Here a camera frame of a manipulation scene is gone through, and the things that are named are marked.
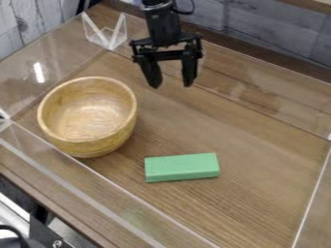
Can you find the clear acrylic corner bracket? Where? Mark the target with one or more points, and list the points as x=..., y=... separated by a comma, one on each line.
x=107, y=38

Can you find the black metal bracket with bolt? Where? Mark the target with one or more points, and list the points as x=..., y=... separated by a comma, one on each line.
x=44, y=235

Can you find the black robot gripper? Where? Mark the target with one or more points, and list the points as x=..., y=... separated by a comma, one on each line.
x=167, y=43

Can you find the round wooden bowl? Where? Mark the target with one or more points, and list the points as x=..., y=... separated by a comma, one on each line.
x=87, y=116

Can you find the green rectangular block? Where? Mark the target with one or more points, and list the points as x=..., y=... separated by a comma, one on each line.
x=181, y=167

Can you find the clear acrylic tray wall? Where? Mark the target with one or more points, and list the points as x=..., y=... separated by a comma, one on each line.
x=257, y=110

